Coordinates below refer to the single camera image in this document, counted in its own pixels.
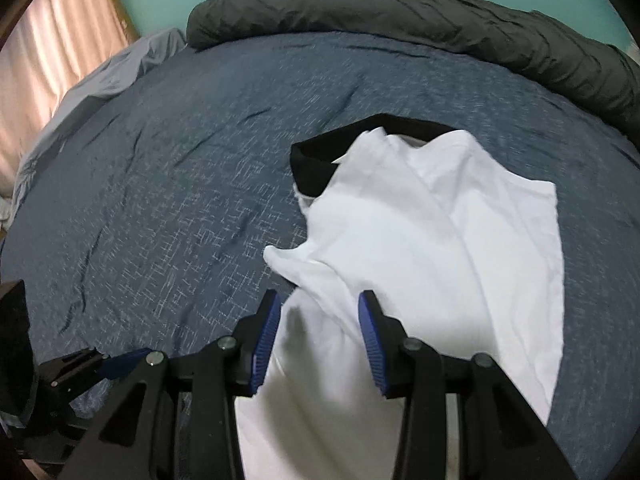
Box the blue-grey woven bed blanket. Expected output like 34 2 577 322
0 30 640 480

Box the pink curtain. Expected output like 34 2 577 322
0 0 136 196

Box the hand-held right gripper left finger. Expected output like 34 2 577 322
60 289 283 480

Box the wooden window frame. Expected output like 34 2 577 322
100 0 144 47

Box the dark grey rolled duvet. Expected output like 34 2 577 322
185 0 640 146

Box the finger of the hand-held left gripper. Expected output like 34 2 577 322
101 348 152 379

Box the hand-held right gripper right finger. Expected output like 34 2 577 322
357 289 576 480

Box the white polo shirt black collar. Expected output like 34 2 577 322
235 115 566 480

